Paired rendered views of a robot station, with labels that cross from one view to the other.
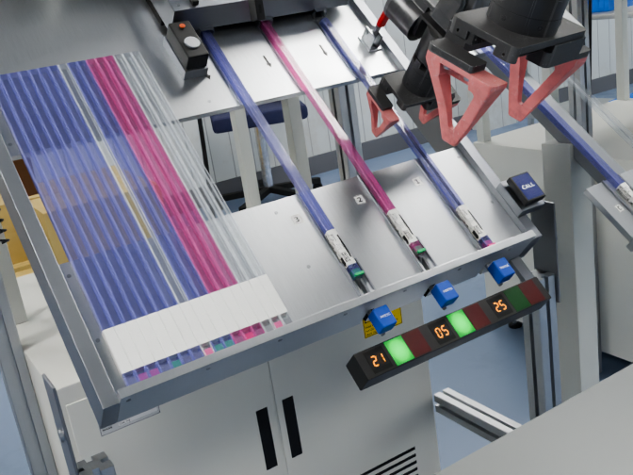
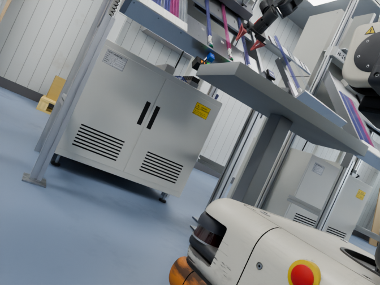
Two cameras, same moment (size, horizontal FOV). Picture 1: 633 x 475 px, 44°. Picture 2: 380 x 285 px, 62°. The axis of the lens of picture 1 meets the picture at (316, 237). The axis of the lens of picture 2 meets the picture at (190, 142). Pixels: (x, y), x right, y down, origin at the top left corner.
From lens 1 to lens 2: 0.85 m
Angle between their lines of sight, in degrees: 18
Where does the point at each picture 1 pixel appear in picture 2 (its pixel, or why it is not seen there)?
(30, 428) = (78, 64)
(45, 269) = not seen: outside the picture
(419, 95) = (255, 30)
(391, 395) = (188, 139)
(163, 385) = (144, 9)
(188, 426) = (126, 84)
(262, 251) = (189, 23)
